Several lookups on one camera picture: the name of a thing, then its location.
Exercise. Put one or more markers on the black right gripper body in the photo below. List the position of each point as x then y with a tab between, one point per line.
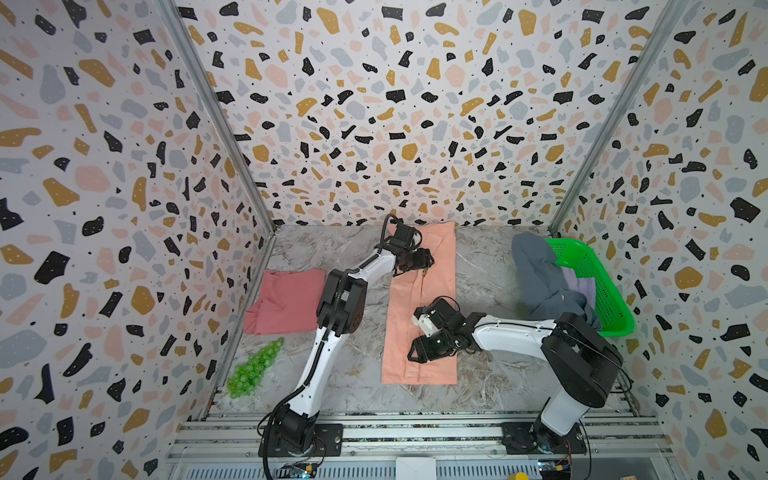
424	346

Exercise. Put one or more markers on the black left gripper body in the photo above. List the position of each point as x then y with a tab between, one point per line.
413	261

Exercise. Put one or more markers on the peach graphic t-shirt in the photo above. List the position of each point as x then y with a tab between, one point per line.
416	289

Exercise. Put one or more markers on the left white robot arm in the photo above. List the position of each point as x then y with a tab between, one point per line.
340	311

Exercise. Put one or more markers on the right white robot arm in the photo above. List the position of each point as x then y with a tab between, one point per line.
585	364

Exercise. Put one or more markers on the grey t-shirt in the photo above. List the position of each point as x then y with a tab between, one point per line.
545	293

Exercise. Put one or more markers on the folded maroon t-shirt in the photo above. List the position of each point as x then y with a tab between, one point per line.
286	304

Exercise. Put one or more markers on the lavender t-shirt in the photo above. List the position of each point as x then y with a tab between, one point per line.
587	286

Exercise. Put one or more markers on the green plastic laundry basket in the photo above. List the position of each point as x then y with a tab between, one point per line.
611	309

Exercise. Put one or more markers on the right circuit board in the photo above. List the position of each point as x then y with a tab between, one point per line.
554	469

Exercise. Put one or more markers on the green plastic ball cluster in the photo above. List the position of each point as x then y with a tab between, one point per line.
248	376

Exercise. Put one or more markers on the left green circuit board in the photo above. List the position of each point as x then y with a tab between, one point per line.
301	470

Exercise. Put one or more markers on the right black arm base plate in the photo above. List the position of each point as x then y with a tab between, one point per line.
534	437

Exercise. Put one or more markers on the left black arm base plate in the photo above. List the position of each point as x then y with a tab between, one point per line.
325	439

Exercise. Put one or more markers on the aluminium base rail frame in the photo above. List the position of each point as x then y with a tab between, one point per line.
468	446

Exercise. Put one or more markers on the left aluminium corner post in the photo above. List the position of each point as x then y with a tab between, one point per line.
169	13

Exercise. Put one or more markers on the aluminium corner post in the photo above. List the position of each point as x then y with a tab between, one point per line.
169	13
669	16

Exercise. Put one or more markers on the right aluminium corner post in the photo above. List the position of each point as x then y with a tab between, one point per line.
669	16

